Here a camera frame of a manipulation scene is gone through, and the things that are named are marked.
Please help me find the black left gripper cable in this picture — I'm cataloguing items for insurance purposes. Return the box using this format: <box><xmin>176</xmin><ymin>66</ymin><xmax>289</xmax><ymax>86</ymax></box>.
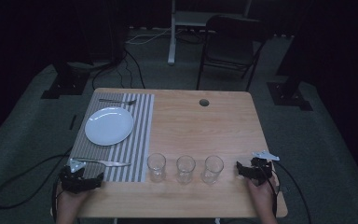
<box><xmin>0</xmin><ymin>148</ymin><xmax>73</xmax><ymax>222</ymax></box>

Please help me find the black floor cable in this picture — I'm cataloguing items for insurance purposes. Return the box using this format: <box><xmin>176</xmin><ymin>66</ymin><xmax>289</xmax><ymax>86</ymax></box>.
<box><xmin>91</xmin><ymin>48</ymin><xmax>146</xmax><ymax>91</ymax></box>

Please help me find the white metal desk frame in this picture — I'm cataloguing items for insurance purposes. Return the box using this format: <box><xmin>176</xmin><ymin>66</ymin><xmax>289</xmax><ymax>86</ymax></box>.
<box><xmin>167</xmin><ymin>0</ymin><xmax>254</xmax><ymax>66</ymax></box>

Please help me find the white round plate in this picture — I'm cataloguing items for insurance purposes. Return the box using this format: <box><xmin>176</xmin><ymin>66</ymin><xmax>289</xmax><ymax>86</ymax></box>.
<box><xmin>84</xmin><ymin>106</ymin><xmax>135</xmax><ymax>147</ymax></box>

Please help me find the silver table knife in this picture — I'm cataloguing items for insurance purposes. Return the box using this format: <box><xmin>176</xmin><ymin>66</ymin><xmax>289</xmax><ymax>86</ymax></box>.
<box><xmin>74</xmin><ymin>157</ymin><xmax>132</xmax><ymax>168</ymax></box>

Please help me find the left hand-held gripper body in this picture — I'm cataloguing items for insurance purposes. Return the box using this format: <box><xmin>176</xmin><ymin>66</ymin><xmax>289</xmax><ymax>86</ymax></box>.
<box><xmin>62</xmin><ymin>158</ymin><xmax>98</xmax><ymax>195</ymax></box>

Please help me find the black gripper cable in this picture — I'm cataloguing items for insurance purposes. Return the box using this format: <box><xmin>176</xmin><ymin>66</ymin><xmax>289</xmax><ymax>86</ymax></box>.
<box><xmin>265</xmin><ymin>161</ymin><xmax>313</xmax><ymax>224</ymax></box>
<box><xmin>0</xmin><ymin>148</ymin><xmax>73</xmax><ymax>222</ymax></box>

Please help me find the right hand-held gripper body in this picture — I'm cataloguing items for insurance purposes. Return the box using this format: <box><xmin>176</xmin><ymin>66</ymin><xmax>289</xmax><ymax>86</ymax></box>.
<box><xmin>249</xmin><ymin>150</ymin><xmax>282</xmax><ymax>187</ymax></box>

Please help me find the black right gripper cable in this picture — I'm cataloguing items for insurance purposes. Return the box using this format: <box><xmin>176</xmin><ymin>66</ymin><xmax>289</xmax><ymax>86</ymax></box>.
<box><xmin>265</xmin><ymin>161</ymin><xmax>313</xmax><ymax>224</ymax></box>

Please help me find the white floor cable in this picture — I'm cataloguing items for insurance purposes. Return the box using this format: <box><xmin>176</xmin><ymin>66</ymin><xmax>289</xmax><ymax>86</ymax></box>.
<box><xmin>125</xmin><ymin>27</ymin><xmax>172</xmax><ymax>45</ymax></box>

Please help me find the small black floor object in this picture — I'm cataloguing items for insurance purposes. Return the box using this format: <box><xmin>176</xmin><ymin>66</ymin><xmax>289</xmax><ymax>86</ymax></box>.
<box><xmin>68</xmin><ymin>114</ymin><xmax>77</xmax><ymax>132</ymax></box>

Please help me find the black stand with base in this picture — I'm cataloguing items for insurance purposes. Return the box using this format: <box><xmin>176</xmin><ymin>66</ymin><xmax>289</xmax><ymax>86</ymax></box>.
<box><xmin>40</xmin><ymin>0</ymin><xmax>91</xmax><ymax>100</ymax></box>
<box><xmin>266</xmin><ymin>0</ymin><xmax>314</xmax><ymax>112</ymax></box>

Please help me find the silver fork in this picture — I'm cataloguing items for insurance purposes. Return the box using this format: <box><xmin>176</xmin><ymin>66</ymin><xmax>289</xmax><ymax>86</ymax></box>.
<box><xmin>98</xmin><ymin>98</ymin><xmax>138</xmax><ymax>106</ymax></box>

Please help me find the person's left hand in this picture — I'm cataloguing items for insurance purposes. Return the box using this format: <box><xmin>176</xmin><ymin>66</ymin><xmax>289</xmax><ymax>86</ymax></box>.
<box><xmin>55</xmin><ymin>182</ymin><xmax>91</xmax><ymax>217</ymax></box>

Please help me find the grey striped placemat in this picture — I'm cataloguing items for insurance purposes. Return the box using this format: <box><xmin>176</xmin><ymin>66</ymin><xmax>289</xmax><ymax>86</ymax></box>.
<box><xmin>66</xmin><ymin>92</ymin><xmax>156</xmax><ymax>183</ymax></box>

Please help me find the person's right hand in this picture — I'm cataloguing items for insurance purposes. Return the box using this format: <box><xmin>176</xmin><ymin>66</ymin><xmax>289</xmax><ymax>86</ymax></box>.
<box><xmin>246</xmin><ymin>175</ymin><xmax>278</xmax><ymax>216</ymax></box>

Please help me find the black folding chair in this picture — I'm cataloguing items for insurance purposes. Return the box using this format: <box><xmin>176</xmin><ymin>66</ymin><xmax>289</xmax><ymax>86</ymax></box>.
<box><xmin>195</xmin><ymin>14</ymin><xmax>270</xmax><ymax>92</ymax></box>

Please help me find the clear drinking glass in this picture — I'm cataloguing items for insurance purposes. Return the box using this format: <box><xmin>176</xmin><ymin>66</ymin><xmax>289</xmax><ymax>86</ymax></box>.
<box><xmin>146</xmin><ymin>152</ymin><xmax>167</xmax><ymax>183</ymax></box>
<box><xmin>175</xmin><ymin>154</ymin><xmax>197</xmax><ymax>185</ymax></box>
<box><xmin>201</xmin><ymin>154</ymin><xmax>225</xmax><ymax>185</ymax></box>

